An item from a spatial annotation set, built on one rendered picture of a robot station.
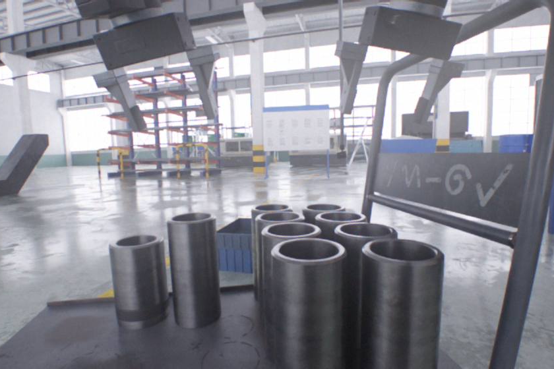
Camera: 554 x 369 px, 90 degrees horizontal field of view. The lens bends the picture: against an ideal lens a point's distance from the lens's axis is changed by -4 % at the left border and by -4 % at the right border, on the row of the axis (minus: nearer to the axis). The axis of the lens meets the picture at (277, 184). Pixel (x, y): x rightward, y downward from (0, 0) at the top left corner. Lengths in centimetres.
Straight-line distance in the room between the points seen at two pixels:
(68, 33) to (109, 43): 1536
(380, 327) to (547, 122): 40
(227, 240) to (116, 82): 132
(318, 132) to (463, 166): 737
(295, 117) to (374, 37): 761
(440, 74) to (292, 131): 755
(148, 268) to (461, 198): 74
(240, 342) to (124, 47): 64
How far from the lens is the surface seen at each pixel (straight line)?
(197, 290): 79
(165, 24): 46
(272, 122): 809
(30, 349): 94
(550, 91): 60
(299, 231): 67
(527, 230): 59
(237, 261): 176
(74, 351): 87
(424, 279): 48
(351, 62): 47
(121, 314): 89
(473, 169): 68
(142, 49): 48
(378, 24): 46
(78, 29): 1540
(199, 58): 46
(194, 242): 74
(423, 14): 49
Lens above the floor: 69
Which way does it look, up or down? 6 degrees down
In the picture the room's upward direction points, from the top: 2 degrees counter-clockwise
